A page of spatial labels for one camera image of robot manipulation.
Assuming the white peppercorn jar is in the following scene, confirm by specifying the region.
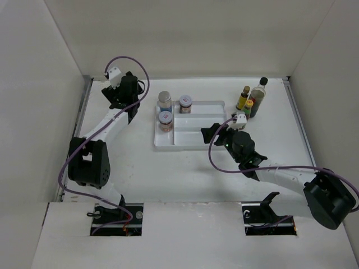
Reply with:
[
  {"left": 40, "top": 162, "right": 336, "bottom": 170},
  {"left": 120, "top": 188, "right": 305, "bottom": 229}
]
[{"left": 158, "top": 91, "right": 172, "bottom": 113}]

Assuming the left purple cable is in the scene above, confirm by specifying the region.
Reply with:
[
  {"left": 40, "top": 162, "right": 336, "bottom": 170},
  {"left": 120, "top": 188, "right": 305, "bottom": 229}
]
[{"left": 57, "top": 55, "right": 149, "bottom": 235}]

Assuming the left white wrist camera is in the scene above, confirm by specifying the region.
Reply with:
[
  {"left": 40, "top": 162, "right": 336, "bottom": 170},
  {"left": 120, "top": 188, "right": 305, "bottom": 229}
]
[{"left": 105, "top": 67, "right": 122, "bottom": 89}]

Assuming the small brown cap bottle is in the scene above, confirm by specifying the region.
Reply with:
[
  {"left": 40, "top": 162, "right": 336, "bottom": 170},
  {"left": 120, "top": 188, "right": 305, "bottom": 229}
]
[{"left": 236, "top": 86, "right": 250, "bottom": 110}]

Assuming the orange label sauce jar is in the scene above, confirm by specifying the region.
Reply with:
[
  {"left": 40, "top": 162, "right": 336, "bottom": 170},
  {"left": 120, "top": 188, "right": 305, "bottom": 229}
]
[
  {"left": 158, "top": 111, "right": 173, "bottom": 132},
  {"left": 179, "top": 95, "right": 192, "bottom": 114}
]

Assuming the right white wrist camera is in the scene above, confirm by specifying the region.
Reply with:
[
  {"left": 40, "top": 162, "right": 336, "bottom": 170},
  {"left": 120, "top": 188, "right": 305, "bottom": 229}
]
[{"left": 227, "top": 112, "right": 247, "bottom": 131}]

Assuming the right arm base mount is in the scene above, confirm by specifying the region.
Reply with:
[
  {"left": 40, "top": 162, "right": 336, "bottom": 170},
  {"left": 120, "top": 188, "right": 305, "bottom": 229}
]
[{"left": 241, "top": 192, "right": 297, "bottom": 236}]

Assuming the white divided organizer tray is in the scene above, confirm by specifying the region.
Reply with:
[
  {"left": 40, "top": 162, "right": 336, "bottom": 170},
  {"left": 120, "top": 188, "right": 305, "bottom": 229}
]
[{"left": 154, "top": 100, "right": 228, "bottom": 152}]

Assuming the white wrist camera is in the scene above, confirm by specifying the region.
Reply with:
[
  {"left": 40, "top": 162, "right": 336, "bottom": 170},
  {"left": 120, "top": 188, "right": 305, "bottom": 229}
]
[
  {"left": 227, "top": 112, "right": 247, "bottom": 131},
  {"left": 105, "top": 67, "right": 122, "bottom": 89}
]

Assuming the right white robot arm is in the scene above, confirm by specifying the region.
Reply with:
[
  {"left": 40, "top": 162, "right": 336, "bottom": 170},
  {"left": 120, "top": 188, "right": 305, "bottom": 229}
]
[{"left": 201, "top": 123, "right": 358, "bottom": 230}]

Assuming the yellow cap chili bottle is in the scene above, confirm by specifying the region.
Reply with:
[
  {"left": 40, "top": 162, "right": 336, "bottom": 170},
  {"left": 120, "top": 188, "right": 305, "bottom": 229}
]
[{"left": 242, "top": 99, "right": 254, "bottom": 120}]

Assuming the tall dark soy bottle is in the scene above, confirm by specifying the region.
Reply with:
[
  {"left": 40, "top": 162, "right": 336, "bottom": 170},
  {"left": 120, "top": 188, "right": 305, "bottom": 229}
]
[{"left": 249, "top": 77, "right": 268, "bottom": 118}]

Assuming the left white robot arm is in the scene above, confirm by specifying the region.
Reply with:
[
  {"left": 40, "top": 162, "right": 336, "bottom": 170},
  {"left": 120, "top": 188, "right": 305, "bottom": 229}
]
[{"left": 68, "top": 67, "right": 144, "bottom": 224}]

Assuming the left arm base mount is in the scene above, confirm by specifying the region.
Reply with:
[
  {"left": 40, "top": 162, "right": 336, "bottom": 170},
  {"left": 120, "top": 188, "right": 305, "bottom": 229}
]
[{"left": 86, "top": 201, "right": 144, "bottom": 236}]

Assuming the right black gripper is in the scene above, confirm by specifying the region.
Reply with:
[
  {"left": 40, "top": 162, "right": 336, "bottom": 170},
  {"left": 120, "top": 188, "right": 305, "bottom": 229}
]
[{"left": 201, "top": 123, "right": 242, "bottom": 164}]

